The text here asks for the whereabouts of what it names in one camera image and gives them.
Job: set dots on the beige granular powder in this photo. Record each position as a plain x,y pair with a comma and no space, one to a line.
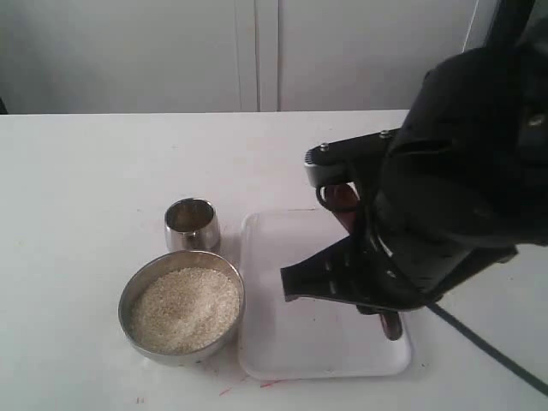
184,311

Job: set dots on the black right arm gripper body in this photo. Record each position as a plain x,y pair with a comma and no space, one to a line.
464,181

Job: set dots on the white plastic tray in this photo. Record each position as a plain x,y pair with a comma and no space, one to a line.
305,338

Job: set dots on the white cabinet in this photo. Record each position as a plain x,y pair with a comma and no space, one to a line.
207,56

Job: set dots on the small steel cup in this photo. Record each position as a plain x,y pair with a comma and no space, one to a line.
192,224

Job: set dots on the steel bowl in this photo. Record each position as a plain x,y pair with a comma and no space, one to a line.
160,266

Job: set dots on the brown wooden spoon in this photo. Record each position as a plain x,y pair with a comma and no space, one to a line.
342,201

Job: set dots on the dark vertical post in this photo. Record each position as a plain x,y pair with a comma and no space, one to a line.
509,22

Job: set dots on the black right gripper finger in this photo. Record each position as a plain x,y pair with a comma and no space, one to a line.
342,273
357,160

